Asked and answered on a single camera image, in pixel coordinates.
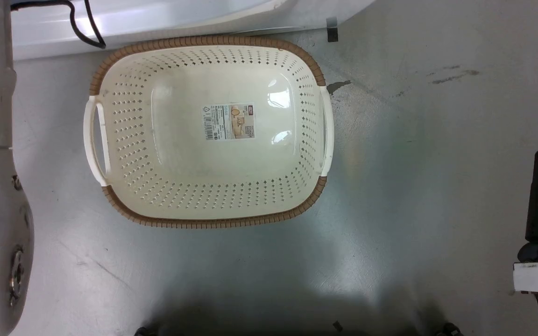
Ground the cream laundry basket brown rim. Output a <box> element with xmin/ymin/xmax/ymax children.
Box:
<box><xmin>83</xmin><ymin>35</ymin><xmax>335</xmax><ymax>229</ymax></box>

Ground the white washing machine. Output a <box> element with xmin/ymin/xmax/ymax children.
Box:
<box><xmin>10</xmin><ymin>0</ymin><xmax>378</xmax><ymax>61</ymax></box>

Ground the printed paper label sticker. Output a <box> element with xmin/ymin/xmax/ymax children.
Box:
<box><xmin>201</xmin><ymin>103</ymin><xmax>256</xmax><ymax>141</ymax></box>

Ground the thin black cable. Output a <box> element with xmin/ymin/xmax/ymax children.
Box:
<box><xmin>10</xmin><ymin>0</ymin><xmax>107</xmax><ymax>49</ymax></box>

